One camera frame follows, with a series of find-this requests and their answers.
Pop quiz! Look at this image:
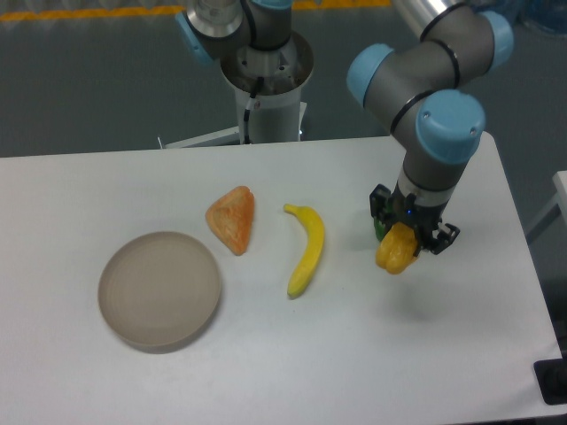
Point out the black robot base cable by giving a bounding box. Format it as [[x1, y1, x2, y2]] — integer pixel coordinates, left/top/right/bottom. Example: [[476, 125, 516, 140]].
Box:
[[241, 76, 265, 145]]

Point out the yellow toy banana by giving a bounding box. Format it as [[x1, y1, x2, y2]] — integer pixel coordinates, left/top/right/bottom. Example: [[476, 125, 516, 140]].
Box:
[[283, 204, 325, 299]]

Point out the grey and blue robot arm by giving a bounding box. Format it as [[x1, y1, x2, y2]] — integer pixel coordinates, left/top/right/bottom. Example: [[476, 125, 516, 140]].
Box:
[[175, 1, 514, 254]]

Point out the white furniture edge at right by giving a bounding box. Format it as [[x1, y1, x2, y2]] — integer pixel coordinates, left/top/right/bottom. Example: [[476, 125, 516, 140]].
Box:
[[524, 170, 566, 244]]

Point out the green toy bell pepper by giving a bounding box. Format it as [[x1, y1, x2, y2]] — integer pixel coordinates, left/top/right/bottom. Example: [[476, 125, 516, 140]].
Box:
[[370, 200, 395, 242]]

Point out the orange toy sandwich triangle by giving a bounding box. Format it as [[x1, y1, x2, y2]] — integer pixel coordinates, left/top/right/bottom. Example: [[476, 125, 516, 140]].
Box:
[[206, 186, 255, 256]]

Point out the black device at table edge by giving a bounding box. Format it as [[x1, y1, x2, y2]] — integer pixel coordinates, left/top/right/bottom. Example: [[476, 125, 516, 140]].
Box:
[[533, 359, 566, 406]]

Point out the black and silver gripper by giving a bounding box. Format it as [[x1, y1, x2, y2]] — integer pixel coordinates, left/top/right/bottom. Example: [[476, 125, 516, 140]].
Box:
[[369, 170, 460, 257]]

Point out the yellow toy bell pepper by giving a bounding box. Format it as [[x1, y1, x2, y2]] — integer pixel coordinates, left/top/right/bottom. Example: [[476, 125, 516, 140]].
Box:
[[375, 222, 418, 274]]

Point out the beige round plate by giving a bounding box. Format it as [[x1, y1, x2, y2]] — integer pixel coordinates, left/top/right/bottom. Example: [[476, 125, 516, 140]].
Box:
[[97, 231, 221, 354]]

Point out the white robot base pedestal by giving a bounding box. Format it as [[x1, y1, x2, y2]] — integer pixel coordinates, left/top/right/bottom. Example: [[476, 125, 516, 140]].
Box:
[[163, 31, 315, 149]]

